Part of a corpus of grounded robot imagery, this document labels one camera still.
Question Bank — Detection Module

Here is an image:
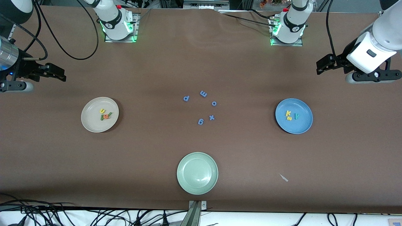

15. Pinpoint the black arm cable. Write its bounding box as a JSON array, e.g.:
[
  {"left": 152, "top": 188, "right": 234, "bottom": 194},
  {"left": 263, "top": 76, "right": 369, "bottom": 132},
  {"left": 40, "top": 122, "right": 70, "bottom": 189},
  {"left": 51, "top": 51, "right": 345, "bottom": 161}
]
[
  {"left": 325, "top": 0, "right": 340, "bottom": 60},
  {"left": 0, "top": 0, "right": 99, "bottom": 62}
]

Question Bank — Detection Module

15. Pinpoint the silver metal table bracket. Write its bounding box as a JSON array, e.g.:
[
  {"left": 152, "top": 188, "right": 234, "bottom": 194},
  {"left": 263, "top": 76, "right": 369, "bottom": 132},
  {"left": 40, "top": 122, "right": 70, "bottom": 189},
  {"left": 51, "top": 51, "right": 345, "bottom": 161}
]
[{"left": 181, "top": 200, "right": 208, "bottom": 226}]

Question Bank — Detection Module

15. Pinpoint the brown table cover sheet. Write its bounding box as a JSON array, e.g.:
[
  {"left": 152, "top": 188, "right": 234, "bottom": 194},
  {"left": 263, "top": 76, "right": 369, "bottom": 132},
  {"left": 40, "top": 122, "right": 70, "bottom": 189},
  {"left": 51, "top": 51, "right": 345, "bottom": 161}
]
[{"left": 0, "top": 5, "right": 402, "bottom": 214}]

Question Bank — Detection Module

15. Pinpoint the blue plate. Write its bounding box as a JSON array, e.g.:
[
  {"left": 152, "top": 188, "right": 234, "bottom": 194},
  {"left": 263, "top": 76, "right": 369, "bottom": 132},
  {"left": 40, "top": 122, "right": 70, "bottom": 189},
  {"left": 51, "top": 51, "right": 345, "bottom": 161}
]
[{"left": 275, "top": 98, "right": 313, "bottom": 135}]

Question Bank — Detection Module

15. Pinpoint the silver metal frame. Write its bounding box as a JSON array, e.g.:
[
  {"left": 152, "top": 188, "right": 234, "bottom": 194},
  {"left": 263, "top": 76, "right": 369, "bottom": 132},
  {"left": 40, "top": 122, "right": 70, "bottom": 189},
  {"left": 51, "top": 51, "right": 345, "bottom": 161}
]
[{"left": 183, "top": 0, "right": 230, "bottom": 10}]

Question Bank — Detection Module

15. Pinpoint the beige brown plate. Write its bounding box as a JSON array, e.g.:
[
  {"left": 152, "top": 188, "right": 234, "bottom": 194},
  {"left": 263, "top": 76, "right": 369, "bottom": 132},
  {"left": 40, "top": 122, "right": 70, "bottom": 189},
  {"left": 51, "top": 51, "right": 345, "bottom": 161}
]
[{"left": 81, "top": 97, "right": 119, "bottom": 133}]

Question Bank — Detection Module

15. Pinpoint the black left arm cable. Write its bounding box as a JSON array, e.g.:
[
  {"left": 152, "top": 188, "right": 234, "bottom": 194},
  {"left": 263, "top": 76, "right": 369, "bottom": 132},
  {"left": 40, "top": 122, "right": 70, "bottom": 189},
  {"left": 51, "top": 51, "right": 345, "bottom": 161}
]
[{"left": 325, "top": 0, "right": 340, "bottom": 60}]

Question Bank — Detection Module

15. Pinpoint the black cable on table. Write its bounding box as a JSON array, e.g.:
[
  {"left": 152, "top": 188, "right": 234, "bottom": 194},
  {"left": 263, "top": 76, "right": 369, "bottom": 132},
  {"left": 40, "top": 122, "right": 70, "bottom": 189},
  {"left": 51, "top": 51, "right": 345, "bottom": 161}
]
[
  {"left": 218, "top": 12, "right": 274, "bottom": 27},
  {"left": 247, "top": 8, "right": 277, "bottom": 21}
]

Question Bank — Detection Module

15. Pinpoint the pale green plate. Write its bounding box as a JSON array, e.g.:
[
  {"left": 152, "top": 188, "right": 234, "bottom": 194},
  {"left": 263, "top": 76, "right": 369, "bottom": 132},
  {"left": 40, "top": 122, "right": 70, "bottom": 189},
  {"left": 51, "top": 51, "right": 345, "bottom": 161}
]
[{"left": 177, "top": 152, "right": 219, "bottom": 195}]

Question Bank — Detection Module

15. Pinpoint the black floor cable tangle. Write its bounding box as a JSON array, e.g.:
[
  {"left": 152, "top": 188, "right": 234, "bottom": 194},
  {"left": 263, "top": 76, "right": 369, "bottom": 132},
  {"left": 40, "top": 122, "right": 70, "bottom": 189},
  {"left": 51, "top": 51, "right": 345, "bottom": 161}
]
[{"left": 0, "top": 192, "right": 189, "bottom": 226}]

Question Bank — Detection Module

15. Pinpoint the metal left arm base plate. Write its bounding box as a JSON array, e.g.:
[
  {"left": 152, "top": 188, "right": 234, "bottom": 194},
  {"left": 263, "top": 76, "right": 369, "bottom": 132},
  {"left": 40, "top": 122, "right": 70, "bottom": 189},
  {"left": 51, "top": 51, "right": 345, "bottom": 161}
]
[{"left": 271, "top": 14, "right": 303, "bottom": 47}]

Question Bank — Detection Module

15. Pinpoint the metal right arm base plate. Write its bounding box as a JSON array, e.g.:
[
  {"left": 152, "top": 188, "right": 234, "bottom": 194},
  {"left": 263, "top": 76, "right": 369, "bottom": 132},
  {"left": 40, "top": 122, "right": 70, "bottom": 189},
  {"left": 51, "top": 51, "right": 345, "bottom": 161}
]
[{"left": 105, "top": 13, "right": 140, "bottom": 43}]

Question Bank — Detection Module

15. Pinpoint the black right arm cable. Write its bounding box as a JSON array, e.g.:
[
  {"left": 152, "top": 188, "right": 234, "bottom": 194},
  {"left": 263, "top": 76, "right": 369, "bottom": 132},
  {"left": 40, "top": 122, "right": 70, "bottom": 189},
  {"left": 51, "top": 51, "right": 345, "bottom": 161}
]
[{"left": 0, "top": 0, "right": 99, "bottom": 62}]

